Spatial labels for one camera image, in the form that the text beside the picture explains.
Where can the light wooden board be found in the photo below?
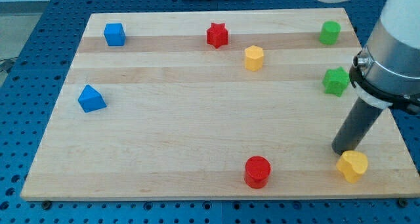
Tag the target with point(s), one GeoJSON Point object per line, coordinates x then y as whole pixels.
{"type": "Point", "coordinates": [183, 117]}

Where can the green star block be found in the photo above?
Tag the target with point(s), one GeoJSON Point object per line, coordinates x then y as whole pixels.
{"type": "Point", "coordinates": [335, 81]}

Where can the red cylinder block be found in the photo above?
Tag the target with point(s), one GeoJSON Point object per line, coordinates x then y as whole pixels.
{"type": "Point", "coordinates": [257, 172]}

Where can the blue cube block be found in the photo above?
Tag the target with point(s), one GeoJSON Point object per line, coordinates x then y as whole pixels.
{"type": "Point", "coordinates": [114, 34]}

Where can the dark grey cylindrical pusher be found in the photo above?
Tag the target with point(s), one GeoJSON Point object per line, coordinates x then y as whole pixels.
{"type": "Point", "coordinates": [358, 122]}

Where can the green cylinder block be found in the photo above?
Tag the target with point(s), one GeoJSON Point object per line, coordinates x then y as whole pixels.
{"type": "Point", "coordinates": [330, 32]}

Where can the blue triangular prism block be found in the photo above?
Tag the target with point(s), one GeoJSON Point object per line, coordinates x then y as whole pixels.
{"type": "Point", "coordinates": [90, 99]}

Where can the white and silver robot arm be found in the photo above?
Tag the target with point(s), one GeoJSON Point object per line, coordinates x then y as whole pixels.
{"type": "Point", "coordinates": [385, 73]}

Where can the yellow heart block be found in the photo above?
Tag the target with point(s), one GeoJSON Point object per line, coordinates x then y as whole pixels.
{"type": "Point", "coordinates": [352, 165]}

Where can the yellow hexagon block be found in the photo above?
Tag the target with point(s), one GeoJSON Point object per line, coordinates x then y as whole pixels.
{"type": "Point", "coordinates": [254, 58]}

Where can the red star block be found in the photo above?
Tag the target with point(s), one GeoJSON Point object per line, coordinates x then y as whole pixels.
{"type": "Point", "coordinates": [217, 35]}

